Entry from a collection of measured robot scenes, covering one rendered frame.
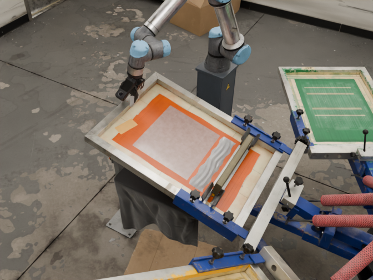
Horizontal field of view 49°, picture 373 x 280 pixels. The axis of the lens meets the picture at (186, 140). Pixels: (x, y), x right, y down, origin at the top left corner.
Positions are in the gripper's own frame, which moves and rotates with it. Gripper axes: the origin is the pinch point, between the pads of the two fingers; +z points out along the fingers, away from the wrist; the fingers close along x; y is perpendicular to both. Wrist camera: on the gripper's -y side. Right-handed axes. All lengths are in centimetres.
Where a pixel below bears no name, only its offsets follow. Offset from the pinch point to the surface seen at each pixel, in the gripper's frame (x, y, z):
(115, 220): -5, 8, 129
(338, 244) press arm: -117, -2, 3
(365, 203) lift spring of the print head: -113, 4, -23
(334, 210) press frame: -108, 5, -8
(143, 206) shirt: -32, -21, 37
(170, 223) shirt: -48, -21, 35
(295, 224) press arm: -98, -1, 8
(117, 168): 3, 10, 70
